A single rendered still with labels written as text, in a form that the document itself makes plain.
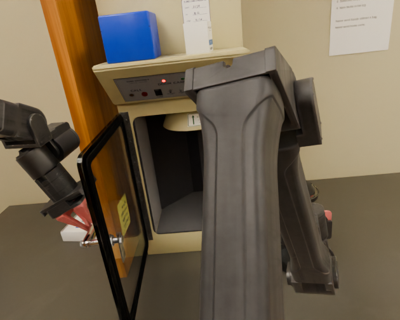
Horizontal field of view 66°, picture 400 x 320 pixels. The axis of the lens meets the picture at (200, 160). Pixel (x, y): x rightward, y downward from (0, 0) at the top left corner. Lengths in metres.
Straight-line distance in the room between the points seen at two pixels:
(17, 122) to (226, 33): 0.47
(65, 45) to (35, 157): 0.24
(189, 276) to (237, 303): 0.71
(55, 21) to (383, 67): 1.10
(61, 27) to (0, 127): 0.26
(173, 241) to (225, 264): 0.76
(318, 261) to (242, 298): 0.34
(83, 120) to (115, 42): 0.19
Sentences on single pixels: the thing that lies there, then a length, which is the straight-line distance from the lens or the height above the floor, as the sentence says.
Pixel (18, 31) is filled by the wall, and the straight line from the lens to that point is 1.37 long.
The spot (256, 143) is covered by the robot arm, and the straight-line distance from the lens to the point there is 0.22.
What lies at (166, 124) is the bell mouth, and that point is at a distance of 0.86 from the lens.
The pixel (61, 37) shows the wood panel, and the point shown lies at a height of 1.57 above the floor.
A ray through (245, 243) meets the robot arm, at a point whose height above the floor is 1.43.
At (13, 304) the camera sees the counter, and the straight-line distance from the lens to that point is 1.03.
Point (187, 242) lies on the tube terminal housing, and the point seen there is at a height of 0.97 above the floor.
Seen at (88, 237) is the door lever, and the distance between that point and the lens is 0.66.
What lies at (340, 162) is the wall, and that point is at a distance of 1.41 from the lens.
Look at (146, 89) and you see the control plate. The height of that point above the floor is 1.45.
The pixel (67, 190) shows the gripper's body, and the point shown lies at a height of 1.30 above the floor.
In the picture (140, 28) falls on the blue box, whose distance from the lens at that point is 0.67.
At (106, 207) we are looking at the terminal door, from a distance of 0.62.
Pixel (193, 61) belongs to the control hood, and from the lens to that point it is 0.65.
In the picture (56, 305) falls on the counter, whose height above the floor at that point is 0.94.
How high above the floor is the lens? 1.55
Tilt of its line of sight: 22 degrees down
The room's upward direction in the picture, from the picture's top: 6 degrees counter-clockwise
